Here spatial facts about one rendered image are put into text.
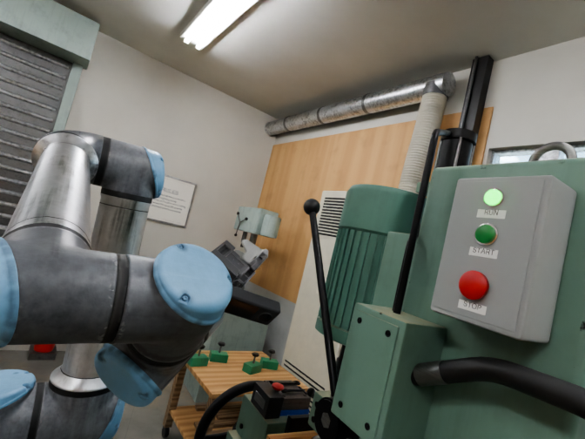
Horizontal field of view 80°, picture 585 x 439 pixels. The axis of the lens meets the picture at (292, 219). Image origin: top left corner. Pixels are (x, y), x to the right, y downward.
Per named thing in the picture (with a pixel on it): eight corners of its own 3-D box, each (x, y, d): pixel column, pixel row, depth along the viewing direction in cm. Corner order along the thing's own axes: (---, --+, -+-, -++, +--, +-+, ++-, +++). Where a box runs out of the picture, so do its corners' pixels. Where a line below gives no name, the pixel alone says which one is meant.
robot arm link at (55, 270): (44, 114, 78) (-56, 253, 24) (106, 132, 85) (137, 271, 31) (34, 163, 80) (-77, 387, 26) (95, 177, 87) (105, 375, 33)
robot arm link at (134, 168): (32, 429, 87) (98, 137, 87) (109, 419, 96) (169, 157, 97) (27, 474, 74) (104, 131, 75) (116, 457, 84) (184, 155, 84)
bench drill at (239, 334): (227, 374, 333) (267, 214, 343) (256, 408, 280) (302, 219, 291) (178, 374, 307) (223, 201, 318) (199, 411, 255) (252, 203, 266)
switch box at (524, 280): (458, 314, 43) (484, 192, 45) (549, 345, 35) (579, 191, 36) (427, 309, 40) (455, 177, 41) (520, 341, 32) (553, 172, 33)
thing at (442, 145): (436, 228, 67) (454, 144, 68) (475, 233, 60) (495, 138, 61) (408, 219, 62) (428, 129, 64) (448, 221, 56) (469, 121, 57)
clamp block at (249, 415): (282, 425, 95) (290, 392, 95) (310, 457, 83) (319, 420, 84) (233, 428, 87) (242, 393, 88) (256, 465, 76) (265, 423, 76)
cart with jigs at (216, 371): (245, 422, 255) (265, 336, 259) (288, 476, 208) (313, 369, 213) (154, 434, 217) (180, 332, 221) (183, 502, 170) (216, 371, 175)
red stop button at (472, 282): (460, 296, 37) (465, 268, 38) (487, 303, 35) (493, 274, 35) (453, 294, 37) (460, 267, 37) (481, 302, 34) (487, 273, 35)
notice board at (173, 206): (184, 228, 348) (197, 184, 351) (185, 228, 347) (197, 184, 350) (116, 212, 311) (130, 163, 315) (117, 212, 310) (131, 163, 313)
